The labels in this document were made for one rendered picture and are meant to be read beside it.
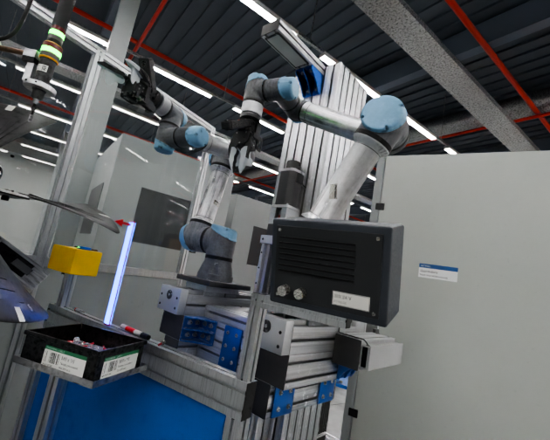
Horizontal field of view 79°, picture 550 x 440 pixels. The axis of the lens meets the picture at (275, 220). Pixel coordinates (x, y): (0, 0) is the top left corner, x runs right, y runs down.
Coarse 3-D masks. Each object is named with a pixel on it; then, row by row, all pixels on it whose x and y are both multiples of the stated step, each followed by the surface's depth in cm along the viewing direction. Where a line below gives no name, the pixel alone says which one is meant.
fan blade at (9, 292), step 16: (0, 256) 72; (0, 272) 65; (0, 288) 63; (16, 288) 69; (0, 304) 61; (16, 304) 65; (32, 304) 72; (0, 320) 59; (16, 320) 63; (32, 320) 67
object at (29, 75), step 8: (24, 48) 84; (24, 56) 83; (32, 56) 83; (32, 64) 83; (24, 72) 83; (32, 72) 83; (24, 80) 81; (32, 80) 81; (40, 88) 83; (48, 88) 82; (48, 96) 86
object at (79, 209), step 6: (30, 198) 84; (36, 198) 80; (42, 198) 82; (54, 204) 82; (60, 204) 85; (66, 204) 88; (72, 204) 97; (78, 204) 100; (84, 204) 103; (72, 210) 85; (78, 210) 88; (84, 210) 91; (90, 210) 96; (96, 210) 101; (84, 216) 87; (90, 216) 90; (96, 216) 93; (102, 216) 97; (96, 222) 88; (102, 222) 91; (108, 222) 94; (108, 228) 90; (114, 228) 93
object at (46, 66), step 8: (40, 56) 83; (40, 64) 83; (48, 64) 84; (56, 64) 86; (40, 72) 83; (48, 72) 84; (40, 80) 83; (48, 80) 84; (32, 88) 83; (32, 96) 82; (40, 96) 83
